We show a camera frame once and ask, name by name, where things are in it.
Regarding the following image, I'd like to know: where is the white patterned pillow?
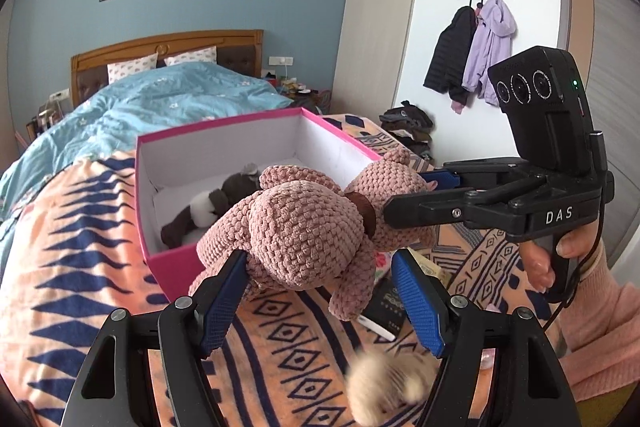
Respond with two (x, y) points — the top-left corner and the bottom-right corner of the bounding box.
(106, 56), (158, 85)
(165, 46), (218, 68)

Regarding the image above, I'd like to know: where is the brown and white plush toy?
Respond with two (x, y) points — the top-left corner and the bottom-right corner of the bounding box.
(160, 162), (261, 248)

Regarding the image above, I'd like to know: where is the blue floral duvet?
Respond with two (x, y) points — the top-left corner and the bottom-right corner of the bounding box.
(0, 61), (296, 258)

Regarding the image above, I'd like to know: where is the wooden nightstand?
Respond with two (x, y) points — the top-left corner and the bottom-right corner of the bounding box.
(270, 77), (331, 114)

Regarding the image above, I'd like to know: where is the person's right forearm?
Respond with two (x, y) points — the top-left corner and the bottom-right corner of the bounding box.
(555, 227), (640, 405)

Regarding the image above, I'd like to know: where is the pink cardboard box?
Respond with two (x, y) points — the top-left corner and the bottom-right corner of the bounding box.
(134, 108), (386, 303)

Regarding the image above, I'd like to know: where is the wooden bed headboard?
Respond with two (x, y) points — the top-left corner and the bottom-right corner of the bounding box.
(70, 29), (264, 108)

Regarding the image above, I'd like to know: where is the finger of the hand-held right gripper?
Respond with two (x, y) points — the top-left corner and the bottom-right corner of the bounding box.
(419, 158), (547, 194)
(383, 179), (547, 231)

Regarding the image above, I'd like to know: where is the black puffer jacket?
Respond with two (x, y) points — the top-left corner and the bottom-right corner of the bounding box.
(423, 6), (478, 104)

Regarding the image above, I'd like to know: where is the purple jacket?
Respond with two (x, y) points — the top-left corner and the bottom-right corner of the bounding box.
(450, 0), (517, 114)

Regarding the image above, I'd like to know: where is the beige wardrobe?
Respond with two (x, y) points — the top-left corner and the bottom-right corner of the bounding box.
(334, 0), (423, 118)

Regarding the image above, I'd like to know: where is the person's right hand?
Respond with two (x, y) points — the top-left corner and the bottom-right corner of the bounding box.
(518, 206), (609, 295)

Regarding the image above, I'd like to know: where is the beige fluffy teddy bear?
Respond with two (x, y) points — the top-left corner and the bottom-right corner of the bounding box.
(345, 347), (441, 425)

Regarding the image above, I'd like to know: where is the pile of dark clothes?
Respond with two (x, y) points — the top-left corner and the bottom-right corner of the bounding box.
(378, 101), (436, 158)

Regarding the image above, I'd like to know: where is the grey framed door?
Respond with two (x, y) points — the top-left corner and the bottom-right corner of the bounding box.
(557, 0), (640, 258)

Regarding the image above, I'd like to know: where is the pink crocheted teddy bear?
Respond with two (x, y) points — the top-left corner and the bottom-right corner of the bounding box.
(189, 147), (441, 320)

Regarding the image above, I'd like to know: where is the white stick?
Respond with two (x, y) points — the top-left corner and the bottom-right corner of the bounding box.
(357, 314), (396, 342)

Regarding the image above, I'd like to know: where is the black packet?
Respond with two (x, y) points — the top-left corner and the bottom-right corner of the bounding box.
(372, 277), (408, 338)

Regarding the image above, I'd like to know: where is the pink floral tissue pack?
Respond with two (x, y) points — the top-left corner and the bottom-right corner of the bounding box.
(372, 249), (396, 280)

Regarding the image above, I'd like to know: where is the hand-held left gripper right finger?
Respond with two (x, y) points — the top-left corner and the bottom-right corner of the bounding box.
(391, 249), (583, 427)

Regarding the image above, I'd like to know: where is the cluttered nightstand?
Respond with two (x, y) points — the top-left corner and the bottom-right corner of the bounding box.
(25, 99), (71, 138)

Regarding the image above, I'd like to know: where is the orange patterned blanket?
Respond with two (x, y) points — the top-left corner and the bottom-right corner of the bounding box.
(0, 112), (566, 427)

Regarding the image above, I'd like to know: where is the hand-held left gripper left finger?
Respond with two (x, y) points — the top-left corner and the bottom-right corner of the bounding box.
(60, 249), (251, 427)

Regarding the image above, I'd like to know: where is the yellow tissue pack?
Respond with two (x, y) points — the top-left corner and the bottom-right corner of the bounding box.
(410, 249), (453, 288)

